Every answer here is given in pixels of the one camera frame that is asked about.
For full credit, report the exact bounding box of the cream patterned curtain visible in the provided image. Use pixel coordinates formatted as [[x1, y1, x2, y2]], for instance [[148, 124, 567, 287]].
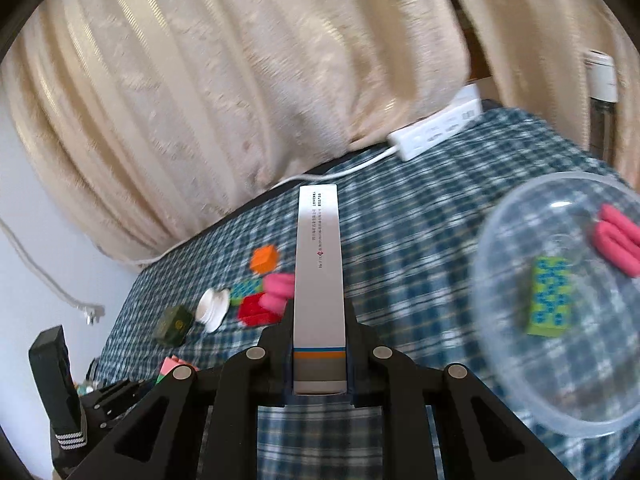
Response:
[[0, 0, 472, 275], [435, 0, 640, 186]]

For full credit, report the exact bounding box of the white cord with plug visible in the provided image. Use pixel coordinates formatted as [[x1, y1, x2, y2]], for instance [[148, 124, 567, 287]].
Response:
[[0, 217, 107, 326]]

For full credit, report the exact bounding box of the white power strip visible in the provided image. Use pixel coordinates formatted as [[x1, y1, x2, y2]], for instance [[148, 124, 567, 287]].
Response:
[[387, 84, 483, 162]]

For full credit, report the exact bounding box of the pink foam hair roller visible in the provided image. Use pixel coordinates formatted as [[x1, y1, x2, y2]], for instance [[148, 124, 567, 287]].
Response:
[[591, 203, 640, 278], [262, 272, 297, 316]]

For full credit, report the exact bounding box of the orange toy block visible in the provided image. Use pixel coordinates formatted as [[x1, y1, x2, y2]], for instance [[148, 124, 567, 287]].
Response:
[[250, 245, 281, 275]]

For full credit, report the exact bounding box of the green blue-dotted toy block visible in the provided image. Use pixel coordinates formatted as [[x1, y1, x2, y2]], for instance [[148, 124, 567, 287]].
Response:
[[526, 255, 573, 337], [229, 277, 266, 306]]

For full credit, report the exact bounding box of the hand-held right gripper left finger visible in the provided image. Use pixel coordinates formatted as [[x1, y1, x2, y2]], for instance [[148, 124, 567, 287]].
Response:
[[65, 305, 296, 480]]

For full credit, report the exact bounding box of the dark green small box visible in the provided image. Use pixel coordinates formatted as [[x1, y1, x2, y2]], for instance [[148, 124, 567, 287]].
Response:
[[156, 306, 195, 346]]

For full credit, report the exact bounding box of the white power strip cable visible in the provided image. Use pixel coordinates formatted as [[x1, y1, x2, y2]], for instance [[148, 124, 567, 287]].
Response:
[[270, 144, 401, 188]]

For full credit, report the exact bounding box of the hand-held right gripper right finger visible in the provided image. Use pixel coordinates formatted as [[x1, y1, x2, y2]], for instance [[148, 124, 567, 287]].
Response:
[[345, 302, 576, 480]]

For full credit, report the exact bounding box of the white round lid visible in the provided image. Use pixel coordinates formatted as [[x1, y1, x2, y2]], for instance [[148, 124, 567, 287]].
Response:
[[196, 287, 232, 333]]

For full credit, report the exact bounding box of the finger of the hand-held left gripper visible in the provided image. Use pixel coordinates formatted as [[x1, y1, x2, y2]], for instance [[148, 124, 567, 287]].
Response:
[[92, 379, 158, 423]]

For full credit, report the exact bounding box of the red transparent toy block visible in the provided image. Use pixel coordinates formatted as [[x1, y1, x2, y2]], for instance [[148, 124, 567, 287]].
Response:
[[236, 294, 286, 330]]

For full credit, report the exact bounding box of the long white cardboard box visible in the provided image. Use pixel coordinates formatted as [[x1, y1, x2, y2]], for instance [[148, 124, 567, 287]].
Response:
[[292, 185, 348, 395]]

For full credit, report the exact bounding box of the clear plastic bowl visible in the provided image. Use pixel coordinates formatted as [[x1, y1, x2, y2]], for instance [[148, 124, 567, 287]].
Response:
[[472, 172, 640, 438]]

